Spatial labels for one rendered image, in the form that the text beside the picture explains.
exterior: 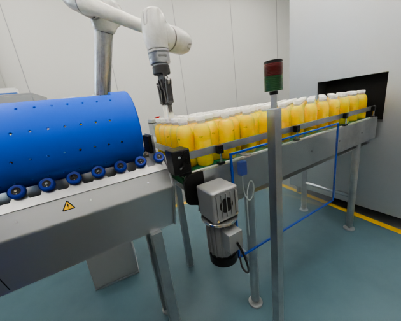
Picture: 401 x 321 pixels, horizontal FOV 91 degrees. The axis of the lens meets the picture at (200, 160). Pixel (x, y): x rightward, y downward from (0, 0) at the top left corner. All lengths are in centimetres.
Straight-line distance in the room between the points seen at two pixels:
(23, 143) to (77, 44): 313
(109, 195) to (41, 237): 23
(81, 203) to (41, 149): 21
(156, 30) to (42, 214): 77
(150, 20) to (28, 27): 306
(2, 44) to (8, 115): 317
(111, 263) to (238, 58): 407
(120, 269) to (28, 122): 123
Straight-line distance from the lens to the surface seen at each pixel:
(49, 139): 73
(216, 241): 79
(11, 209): 82
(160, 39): 94
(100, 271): 169
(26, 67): 381
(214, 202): 67
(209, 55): 422
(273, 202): 88
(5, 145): 75
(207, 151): 79
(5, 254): 87
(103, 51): 147
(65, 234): 83
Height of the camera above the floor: 115
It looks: 16 degrees down
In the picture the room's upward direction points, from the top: 7 degrees counter-clockwise
